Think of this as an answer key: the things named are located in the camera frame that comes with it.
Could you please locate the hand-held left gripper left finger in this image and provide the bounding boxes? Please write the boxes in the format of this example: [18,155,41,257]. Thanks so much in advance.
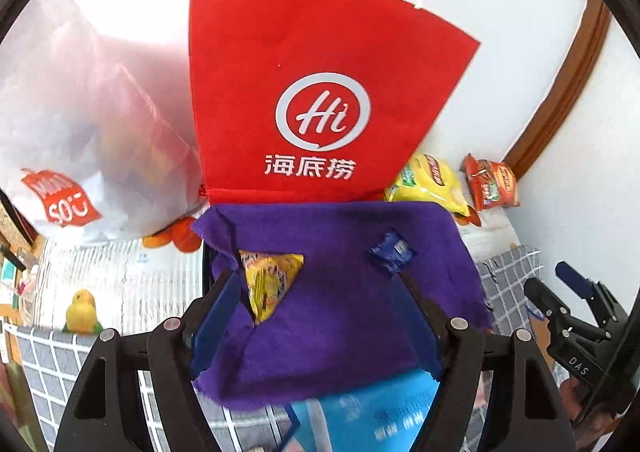
[54,268,251,452]

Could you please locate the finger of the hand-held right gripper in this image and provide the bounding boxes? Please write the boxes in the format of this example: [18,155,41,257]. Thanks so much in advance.
[554,261,626,320]
[523,278,573,333]

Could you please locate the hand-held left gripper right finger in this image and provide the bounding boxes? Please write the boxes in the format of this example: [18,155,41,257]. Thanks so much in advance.
[387,271,576,452]

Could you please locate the yellow triangular snack packet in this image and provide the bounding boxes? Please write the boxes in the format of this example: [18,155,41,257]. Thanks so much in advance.
[239,250,305,325]

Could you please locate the blue candy packet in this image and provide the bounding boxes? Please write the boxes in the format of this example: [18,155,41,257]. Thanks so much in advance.
[367,230,418,277]

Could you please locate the grey checked bed sheet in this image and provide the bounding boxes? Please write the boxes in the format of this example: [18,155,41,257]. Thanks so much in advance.
[12,237,556,452]

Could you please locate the purple towel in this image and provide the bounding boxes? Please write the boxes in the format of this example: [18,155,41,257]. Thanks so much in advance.
[191,202,493,413]

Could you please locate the orange plush toy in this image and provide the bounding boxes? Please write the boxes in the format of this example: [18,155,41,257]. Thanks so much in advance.
[142,217,203,253]

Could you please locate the blue tissue pack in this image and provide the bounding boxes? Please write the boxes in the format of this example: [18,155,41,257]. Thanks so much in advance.
[290,369,441,452]

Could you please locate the white printed sheet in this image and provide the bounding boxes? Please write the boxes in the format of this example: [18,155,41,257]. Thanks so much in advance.
[27,209,521,333]

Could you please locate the orange chip bag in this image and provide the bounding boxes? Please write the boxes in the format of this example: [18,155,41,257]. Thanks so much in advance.
[461,153,521,211]

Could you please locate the yellow toy fruit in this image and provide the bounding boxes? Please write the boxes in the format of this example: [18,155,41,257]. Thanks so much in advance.
[62,289,103,335]

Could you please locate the yellow chip bag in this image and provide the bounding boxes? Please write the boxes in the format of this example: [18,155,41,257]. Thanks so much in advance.
[384,153,481,225]

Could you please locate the white plastic bag red label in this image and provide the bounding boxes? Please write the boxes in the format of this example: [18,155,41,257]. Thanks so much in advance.
[0,0,207,247]

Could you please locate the red paper bag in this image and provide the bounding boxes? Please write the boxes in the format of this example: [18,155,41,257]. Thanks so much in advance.
[190,0,482,205]

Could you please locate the brown wooden frame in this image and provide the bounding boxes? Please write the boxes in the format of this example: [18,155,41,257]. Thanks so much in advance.
[502,0,613,180]

